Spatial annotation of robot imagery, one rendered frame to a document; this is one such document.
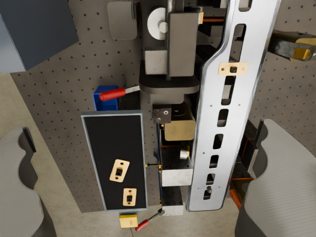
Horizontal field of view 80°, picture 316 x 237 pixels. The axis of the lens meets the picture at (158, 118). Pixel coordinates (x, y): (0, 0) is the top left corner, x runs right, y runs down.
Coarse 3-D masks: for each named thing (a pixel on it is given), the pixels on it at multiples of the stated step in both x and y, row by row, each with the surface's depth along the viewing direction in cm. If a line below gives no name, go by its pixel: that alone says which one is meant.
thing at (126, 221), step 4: (120, 216) 66; (124, 216) 66; (128, 216) 66; (132, 216) 66; (136, 216) 66; (120, 220) 66; (124, 220) 66; (128, 220) 66; (132, 220) 66; (136, 220) 66; (124, 224) 67; (128, 224) 67; (132, 224) 67; (136, 224) 67
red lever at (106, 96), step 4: (120, 88) 44; (124, 88) 45; (128, 88) 45; (132, 88) 46; (136, 88) 46; (104, 92) 42; (108, 92) 42; (112, 92) 43; (116, 92) 43; (120, 92) 44; (124, 92) 44; (128, 92) 46; (100, 96) 42; (104, 96) 42; (108, 96) 42; (112, 96) 43; (116, 96) 43; (120, 96) 44; (104, 100) 42
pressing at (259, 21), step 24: (264, 0) 47; (264, 24) 50; (216, 48) 54; (264, 48) 54; (216, 72) 56; (216, 96) 61; (240, 96) 61; (216, 120) 65; (240, 120) 66; (192, 144) 71; (240, 144) 72; (216, 168) 78; (192, 192) 85; (216, 192) 86
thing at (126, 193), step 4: (124, 188) 57; (128, 188) 57; (132, 188) 57; (124, 192) 58; (128, 192) 58; (132, 192) 58; (124, 196) 59; (128, 196) 58; (132, 196) 59; (124, 200) 60; (128, 200) 59; (132, 200) 60; (124, 204) 61; (128, 204) 61; (132, 204) 61
